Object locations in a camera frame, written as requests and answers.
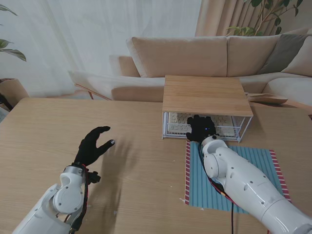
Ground white sheer curtain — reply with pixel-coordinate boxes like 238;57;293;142
0;0;203;98

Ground cream round-key keyboard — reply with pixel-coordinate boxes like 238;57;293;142
169;112;234;136

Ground tall green leafy plant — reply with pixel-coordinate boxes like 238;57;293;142
226;0;304;37

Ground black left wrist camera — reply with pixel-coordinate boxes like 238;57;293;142
87;171;102;184

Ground broad-leaf green plant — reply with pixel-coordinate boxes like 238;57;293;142
0;4;27;62

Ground white lounge chair wooden legs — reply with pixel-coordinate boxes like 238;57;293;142
67;70;115;101

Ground black red right arm cable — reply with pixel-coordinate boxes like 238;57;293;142
197;142;236;234

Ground blue striped mouse pad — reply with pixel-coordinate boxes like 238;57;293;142
184;139;292;215

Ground white wire drawer basket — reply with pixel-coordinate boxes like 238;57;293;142
163;111;246;142

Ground black stand piece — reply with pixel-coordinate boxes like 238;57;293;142
0;94;13;112

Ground shallow wooden tray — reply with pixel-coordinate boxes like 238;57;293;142
245;92;289;105

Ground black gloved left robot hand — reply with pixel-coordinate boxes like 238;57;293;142
74;126;116;167

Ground cream sofa cushion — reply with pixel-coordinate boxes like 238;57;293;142
281;36;312;78

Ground wood top wire organizer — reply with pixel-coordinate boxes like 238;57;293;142
162;75;254;144

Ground beige woven planter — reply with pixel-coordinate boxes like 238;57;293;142
0;78;30;103

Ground beige sectional sofa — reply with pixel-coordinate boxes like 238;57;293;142
111;28;312;108

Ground black red left arm cable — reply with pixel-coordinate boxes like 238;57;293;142
68;163;91;232

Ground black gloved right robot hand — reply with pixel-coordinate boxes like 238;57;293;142
186;115;217;142

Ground grey sofa cushion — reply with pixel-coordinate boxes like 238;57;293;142
259;33;308;75

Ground beige pleated curtain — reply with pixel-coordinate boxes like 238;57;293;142
195;0;312;38

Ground black red arm cable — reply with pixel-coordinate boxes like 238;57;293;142
68;163;91;232
197;142;236;234

